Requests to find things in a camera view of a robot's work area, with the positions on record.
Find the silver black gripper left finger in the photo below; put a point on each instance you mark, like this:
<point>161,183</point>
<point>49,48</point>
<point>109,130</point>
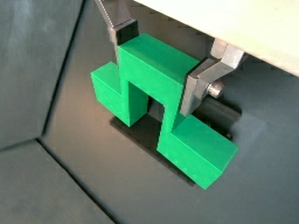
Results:
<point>121,25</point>

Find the green stepped block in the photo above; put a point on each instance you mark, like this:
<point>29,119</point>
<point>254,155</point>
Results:
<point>149,72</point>

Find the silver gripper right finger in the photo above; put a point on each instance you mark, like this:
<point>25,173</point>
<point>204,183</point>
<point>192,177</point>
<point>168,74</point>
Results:
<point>203,80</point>

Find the black angle fixture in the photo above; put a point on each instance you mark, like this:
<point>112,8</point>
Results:
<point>155,137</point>

